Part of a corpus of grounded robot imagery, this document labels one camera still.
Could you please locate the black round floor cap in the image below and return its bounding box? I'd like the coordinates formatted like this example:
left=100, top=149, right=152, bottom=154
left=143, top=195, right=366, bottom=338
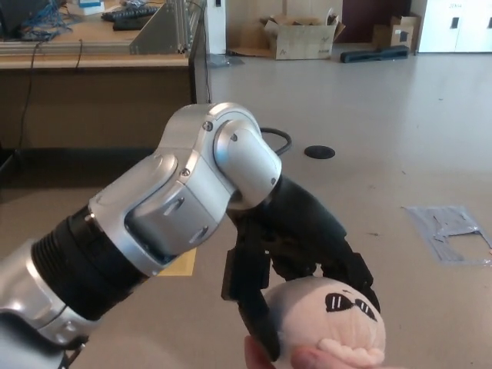
left=304, top=145, right=336, bottom=159

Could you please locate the blue cable bundle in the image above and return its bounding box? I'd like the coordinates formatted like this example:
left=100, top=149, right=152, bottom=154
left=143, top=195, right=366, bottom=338
left=21, top=0, right=76, bottom=42

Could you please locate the white locker cabinet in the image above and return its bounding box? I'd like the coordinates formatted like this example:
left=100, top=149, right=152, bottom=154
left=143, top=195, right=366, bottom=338
left=417, top=0, right=492, bottom=54

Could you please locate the grey metal frame bracket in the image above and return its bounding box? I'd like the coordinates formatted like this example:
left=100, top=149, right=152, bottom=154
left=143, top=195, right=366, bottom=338
left=129, top=0, right=207, bottom=56

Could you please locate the grey tape floor patch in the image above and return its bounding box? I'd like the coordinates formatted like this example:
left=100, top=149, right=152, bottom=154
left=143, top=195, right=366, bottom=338
left=401, top=204, right=492, bottom=267

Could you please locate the black keyboard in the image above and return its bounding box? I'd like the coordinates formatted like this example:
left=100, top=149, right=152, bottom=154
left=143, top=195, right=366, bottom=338
left=101, top=5, right=161, bottom=22

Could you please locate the flat black device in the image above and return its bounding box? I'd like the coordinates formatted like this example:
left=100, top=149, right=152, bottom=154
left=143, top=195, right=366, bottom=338
left=112, top=18, right=149, bottom=31

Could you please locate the pink plush dumpling with sunglasses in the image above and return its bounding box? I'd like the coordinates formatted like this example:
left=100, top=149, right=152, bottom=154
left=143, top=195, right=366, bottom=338
left=264, top=277, right=387, bottom=364

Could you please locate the wooden desk with dark panels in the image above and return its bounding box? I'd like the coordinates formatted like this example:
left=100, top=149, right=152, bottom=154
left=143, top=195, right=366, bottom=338
left=0, top=0, right=213, bottom=193

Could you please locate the yellow paper sheet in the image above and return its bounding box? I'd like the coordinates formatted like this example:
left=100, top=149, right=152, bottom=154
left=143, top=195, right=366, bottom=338
left=159, top=248, right=197, bottom=277

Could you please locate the black robot wrist cable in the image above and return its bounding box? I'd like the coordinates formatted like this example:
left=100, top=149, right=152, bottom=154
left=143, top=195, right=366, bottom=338
left=261, top=127, right=293, bottom=155

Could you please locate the long black foam case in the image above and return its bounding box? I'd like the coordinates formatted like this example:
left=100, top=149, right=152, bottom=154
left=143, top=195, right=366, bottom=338
left=340, top=45, right=411, bottom=63

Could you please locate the aluminium extrusion rail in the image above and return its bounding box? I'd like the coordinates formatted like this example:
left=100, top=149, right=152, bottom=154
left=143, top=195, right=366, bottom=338
left=0, top=41, right=189, bottom=57

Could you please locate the white box with marker tag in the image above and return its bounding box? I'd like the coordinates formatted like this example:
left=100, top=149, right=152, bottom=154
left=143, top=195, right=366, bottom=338
left=78, top=0, right=105, bottom=16

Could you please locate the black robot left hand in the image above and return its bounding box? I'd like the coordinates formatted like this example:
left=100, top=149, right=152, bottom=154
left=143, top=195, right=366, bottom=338
left=221, top=175, right=382, bottom=363

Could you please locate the long black hanging cable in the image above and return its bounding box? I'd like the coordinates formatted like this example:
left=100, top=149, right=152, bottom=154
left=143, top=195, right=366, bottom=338
left=18, top=42, right=43, bottom=149

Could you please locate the black monitor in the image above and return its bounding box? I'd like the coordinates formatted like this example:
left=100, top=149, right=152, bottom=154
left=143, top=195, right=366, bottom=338
left=0, top=0, right=49, bottom=39

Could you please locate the small cardboard box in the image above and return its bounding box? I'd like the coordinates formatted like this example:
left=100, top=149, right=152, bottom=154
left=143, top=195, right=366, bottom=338
left=372, top=14, right=422, bottom=53

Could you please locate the person's bare hand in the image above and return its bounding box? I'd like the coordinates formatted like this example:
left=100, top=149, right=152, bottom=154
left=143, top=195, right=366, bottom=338
left=244, top=333, right=385, bottom=369

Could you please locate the dark maroon door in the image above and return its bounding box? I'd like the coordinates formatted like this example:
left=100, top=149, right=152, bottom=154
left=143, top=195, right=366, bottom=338
left=341, top=0, right=413, bottom=43

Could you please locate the white wall panel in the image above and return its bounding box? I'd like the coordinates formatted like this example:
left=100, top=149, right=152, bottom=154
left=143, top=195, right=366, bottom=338
left=207, top=0, right=228, bottom=55

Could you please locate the large open cardboard box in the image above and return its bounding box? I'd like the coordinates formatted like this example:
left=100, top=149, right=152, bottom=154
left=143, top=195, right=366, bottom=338
left=260, top=14, right=346, bottom=61

